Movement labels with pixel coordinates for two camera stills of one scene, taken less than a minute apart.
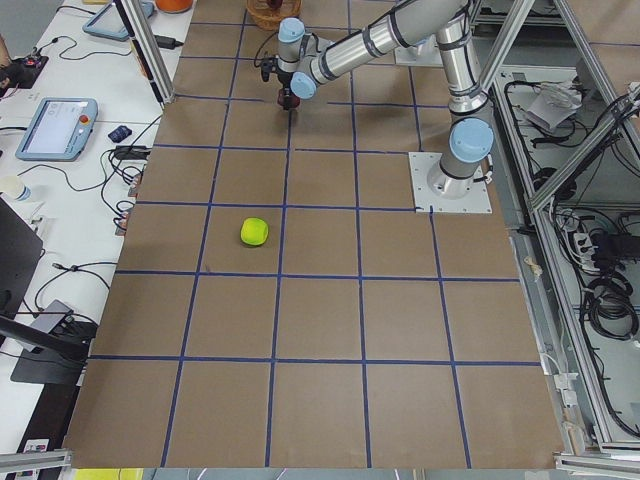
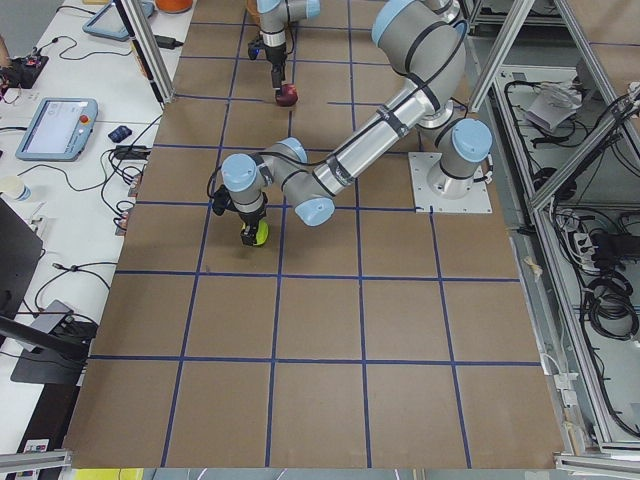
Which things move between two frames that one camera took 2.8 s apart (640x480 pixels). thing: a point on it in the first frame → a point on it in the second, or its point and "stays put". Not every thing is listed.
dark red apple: [294, 99] stays put
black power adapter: [166, 42] stays put
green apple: [254, 231] stays put
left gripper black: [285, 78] → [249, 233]
